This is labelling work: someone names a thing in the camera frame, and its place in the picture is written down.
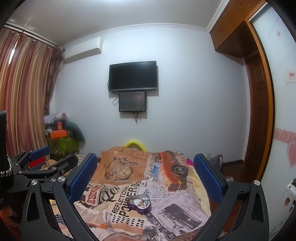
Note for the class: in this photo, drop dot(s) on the white air conditioner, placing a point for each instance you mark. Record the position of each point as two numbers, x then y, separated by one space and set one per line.
83 50

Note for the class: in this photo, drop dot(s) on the pink heart wall sticker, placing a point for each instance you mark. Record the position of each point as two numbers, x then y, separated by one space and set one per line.
291 153

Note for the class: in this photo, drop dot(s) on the yellow round object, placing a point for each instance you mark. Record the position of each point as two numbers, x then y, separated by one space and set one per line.
135 144

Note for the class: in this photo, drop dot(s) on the newspaper print bedspread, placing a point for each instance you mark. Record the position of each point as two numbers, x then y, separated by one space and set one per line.
180 203

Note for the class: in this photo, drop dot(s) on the dark bag on floor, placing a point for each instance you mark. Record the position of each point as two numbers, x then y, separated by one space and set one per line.
217 161

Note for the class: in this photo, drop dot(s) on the white wall switch sticker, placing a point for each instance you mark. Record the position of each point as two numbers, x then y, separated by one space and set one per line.
290 77

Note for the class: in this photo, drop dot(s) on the orange box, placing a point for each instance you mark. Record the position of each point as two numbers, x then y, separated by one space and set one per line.
58 134

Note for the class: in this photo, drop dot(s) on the wooden overhead cabinet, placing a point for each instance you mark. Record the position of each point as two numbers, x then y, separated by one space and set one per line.
231 34

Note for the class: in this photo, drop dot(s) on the brown wooden door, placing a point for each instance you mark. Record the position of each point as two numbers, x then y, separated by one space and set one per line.
261 109

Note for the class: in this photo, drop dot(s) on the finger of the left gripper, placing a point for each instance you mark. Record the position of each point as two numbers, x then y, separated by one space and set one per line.
39 153
62 167

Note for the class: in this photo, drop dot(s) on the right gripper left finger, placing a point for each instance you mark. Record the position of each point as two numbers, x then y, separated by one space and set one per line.
80 176

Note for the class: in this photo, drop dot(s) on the small black wall monitor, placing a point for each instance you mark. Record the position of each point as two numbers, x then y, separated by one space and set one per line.
132 102

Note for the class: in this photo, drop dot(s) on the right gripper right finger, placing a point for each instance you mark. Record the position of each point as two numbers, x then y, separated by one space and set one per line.
211 177

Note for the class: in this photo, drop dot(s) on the large wall television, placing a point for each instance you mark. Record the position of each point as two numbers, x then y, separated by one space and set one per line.
133 76

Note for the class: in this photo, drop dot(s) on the striped red curtain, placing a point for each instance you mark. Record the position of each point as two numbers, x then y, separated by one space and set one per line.
29 71

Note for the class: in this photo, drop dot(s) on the green cloth covered stand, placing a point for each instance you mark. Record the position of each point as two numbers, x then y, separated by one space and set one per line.
62 147

